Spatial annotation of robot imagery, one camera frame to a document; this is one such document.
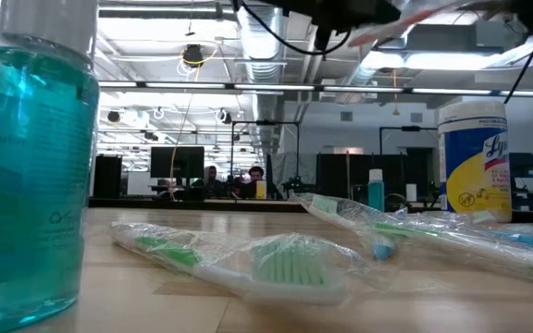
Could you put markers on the yellow bottle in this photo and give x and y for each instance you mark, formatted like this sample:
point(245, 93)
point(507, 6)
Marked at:
point(261, 190)

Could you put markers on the black aluminium table frame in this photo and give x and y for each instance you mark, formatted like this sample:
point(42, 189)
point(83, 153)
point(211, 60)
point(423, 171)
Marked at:
point(155, 202)

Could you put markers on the black cabinet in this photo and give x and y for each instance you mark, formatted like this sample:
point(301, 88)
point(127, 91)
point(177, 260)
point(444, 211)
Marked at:
point(107, 178)

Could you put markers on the blue storage rack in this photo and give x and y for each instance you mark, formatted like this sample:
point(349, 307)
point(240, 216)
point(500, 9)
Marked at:
point(523, 166)

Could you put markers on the black rig frame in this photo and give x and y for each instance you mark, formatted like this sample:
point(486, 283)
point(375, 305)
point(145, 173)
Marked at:
point(266, 123)
point(410, 128)

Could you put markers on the person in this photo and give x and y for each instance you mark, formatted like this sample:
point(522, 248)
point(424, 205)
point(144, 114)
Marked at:
point(211, 182)
point(253, 178)

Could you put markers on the disinfecting wipes canister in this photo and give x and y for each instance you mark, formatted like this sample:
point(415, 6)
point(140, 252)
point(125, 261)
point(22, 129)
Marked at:
point(474, 176)

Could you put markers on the black computer monitor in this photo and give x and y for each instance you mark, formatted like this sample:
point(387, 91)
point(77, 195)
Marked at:
point(177, 162)

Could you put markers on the black partition panel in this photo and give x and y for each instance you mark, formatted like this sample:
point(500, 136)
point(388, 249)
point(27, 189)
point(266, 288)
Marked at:
point(340, 180)

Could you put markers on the white cup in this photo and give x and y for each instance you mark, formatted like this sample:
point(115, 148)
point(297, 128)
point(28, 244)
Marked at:
point(411, 193)

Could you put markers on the black overhead camera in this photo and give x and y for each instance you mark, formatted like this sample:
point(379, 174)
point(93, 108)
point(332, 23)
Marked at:
point(193, 55)

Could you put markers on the small blue mouthwash bottle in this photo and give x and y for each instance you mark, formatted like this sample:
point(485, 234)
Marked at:
point(30, 185)
point(376, 194)

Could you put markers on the silver ventilation duct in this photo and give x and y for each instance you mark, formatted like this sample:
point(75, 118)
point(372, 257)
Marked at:
point(368, 74)
point(262, 60)

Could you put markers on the green toothbrush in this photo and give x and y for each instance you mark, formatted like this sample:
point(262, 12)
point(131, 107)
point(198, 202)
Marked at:
point(289, 268)
point(405, 230)

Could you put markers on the LED light bar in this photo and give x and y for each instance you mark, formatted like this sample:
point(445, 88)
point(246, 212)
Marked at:
point(276, 87)

